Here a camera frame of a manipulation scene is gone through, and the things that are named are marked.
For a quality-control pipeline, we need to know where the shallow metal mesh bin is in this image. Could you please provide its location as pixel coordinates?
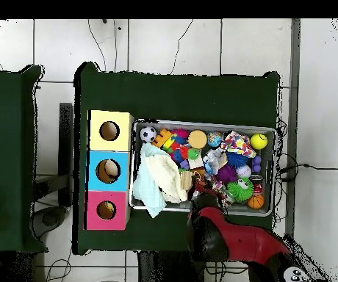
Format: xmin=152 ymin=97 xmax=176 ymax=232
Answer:
xmin=129 ymin=118 xmax=277 ymax=217

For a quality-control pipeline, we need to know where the mint green cloth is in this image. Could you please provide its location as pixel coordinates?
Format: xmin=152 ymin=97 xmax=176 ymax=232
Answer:
xmin=132 ymin=142 xmax=168 ymax=219

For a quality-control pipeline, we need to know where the small plush tiger toy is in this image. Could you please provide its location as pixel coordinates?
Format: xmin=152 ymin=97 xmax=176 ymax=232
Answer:
xmin=193 ymin=176 xmax=208 ymax=193

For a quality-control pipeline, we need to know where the dark green table cloth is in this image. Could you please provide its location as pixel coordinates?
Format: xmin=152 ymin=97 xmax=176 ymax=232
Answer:
xmin=0 ymin=64 xmax=49 ymax=255
xmin=72 ymin=61 xmax=281 ymax=256

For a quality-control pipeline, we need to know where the wooden box with three holes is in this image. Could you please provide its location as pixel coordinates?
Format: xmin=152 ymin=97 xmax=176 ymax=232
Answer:
xmin=83 ymin=109 xmax=135 ymax=231

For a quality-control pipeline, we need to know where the orange foam disc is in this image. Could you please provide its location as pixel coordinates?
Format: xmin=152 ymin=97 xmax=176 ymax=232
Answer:
xmin=187 ymin=129 xmax=208 ymax=150

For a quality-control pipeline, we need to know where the thin curved wooden piece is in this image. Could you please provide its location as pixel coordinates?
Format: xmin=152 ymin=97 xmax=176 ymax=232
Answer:
xmin=180 ymin=170 xmax=194 ymax=191

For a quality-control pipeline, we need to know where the grey plastic base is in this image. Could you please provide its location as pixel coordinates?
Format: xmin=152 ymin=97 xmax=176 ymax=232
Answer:
xmin=32 ymin=205 xmax=68 ymax=239

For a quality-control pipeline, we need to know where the small soccer ball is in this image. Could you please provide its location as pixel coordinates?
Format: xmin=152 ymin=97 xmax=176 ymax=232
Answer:
xmin=139 ymin=126 xmax=158 ymax=144

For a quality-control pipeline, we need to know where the yellow smiley ball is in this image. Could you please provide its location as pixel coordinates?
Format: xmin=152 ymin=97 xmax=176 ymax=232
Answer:
xmin=250 ymin=132 xmax=269 ymax=151

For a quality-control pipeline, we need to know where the small orange basketball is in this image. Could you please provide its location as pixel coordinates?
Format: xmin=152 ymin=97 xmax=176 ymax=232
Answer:
xmin=247 ymin=194 xmax=265 ymax=210

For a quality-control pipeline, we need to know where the black upright panel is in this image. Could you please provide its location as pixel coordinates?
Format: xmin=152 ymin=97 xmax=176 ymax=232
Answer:
xmin=58 ymin=102 xmax=74 ymax=206

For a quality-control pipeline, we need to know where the clear plastic bottle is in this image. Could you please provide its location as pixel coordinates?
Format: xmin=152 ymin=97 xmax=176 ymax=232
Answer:
xmin=202 ymin=148 xmax=228 ymax=176

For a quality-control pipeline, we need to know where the black cable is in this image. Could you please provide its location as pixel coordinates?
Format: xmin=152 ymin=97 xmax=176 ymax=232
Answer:
xmin=277 ymin=162 xmax=338 ymax=181

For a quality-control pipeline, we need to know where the white polka dot cloth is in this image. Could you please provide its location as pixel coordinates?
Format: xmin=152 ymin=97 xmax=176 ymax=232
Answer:
xmin=220 ymin=130 xmax=257 ymax=159

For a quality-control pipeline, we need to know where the green puffer toy with eyes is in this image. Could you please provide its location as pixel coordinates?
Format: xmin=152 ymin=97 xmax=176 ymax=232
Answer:
xmin=226 ymin=177 xmax=254 ymax=203

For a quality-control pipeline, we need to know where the cream muslin cloth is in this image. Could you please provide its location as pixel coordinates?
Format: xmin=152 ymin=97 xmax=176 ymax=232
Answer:
xmin=145 ymin=153 xmax=188 ymax=203

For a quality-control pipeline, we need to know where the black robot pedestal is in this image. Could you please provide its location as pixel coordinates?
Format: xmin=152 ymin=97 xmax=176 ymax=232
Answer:
xmin=137 ymin=250 xmax=199 ymax=282

